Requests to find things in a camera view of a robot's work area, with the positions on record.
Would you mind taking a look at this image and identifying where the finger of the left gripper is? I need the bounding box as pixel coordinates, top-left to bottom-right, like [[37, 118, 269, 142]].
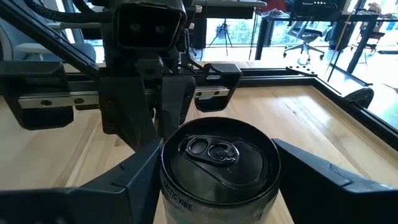
[[98, 74, 161, 150], [157, 74, 197, 141]]

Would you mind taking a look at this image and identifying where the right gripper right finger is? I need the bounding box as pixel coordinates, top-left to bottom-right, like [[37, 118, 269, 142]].
[[272, 138, 354, 224]]

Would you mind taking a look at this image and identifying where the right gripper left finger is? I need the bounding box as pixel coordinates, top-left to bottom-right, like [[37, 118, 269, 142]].
[[79, 138, 165, 224]]

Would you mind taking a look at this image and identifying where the white slim Celsius can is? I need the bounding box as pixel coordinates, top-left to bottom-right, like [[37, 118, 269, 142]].
[[159, 116, 282, 224]]

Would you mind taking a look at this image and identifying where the black tripod stand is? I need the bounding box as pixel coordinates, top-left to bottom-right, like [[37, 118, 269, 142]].
[[207, 19, 234, 57]]

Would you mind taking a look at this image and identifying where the black table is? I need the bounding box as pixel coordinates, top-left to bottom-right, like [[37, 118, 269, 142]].
[[254, 9, 382, 74]]

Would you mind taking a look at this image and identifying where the dark grey desk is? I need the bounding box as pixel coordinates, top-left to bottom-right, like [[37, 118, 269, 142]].
[[191, 0, 268, 19]]

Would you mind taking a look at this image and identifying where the black office chair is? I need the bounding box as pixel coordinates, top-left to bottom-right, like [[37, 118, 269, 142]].
[[282, 20, 326, 62]]

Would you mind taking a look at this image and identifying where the black diagonal frame strut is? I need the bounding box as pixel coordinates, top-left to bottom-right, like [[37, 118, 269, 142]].
[[0, 0, 102, 81]]

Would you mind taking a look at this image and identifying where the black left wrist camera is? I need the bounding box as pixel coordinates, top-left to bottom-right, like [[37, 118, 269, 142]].
[[115, 1, 188, 52]]

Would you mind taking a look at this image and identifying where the black frame bracket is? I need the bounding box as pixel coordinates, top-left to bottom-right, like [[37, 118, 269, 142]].
[[344, 87, 375, 110]]

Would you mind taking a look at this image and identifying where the black aluminium table frame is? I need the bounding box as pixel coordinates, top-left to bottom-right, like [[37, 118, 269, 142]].
[[239, 65, 398, 142]]

